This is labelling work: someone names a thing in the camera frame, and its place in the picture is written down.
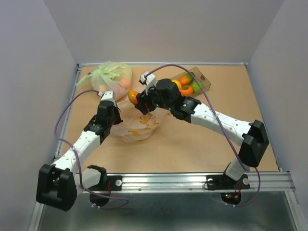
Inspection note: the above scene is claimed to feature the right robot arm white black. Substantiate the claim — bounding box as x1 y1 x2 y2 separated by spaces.
128 79 269 188

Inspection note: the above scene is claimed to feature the orange translucent plastic bag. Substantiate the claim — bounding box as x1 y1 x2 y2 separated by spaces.
111 98 170 143

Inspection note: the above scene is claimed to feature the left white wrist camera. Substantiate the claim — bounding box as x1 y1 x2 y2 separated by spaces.
97 90 116 105

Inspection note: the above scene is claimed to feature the orange persimmon with green calyx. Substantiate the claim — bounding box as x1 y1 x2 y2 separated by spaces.
180 85 194 96

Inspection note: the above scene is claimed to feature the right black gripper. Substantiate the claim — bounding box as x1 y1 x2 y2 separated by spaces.
136 81 173 114

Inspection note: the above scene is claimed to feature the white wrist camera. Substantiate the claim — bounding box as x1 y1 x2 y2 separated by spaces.
97 90 116 105
139 71 156 95

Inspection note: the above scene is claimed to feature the aluminium front rail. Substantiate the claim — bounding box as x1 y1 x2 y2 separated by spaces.
38 171 295 193

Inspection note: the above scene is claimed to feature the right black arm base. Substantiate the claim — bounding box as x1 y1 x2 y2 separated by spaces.
203 174 251 206

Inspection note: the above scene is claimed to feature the red orange fruit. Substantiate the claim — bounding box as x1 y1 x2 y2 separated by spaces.
128 90 139 105

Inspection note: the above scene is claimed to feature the purple cable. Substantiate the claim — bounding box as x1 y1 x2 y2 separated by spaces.
143 64 261 207
54 90 129 209

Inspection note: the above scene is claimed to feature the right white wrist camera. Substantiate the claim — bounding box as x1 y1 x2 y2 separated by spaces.
139 71 156 95

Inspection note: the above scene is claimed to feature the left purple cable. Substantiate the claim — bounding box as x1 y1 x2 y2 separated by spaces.
54 90 129 209

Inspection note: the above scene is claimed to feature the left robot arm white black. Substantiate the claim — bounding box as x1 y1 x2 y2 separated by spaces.
36 100 122 211

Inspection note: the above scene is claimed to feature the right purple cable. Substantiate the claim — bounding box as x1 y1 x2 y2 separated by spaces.
143 64 261 207

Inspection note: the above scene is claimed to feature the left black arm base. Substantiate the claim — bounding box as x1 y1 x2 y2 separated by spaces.
89 175 122 206

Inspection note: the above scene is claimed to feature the green plastic bag with fruit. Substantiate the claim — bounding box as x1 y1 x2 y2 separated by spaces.
76 62 132 101

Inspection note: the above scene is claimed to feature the green bumpy fruit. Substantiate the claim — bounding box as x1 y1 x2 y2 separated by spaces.
191 82 204 93

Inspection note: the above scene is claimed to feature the yellow fruit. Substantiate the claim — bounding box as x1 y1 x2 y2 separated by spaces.
172 80 182 89

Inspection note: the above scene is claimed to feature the green smooth fruit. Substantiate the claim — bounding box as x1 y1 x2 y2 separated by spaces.
179 72 195 86

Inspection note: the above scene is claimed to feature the clear plastic box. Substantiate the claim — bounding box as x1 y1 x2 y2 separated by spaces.
171 67 211 97

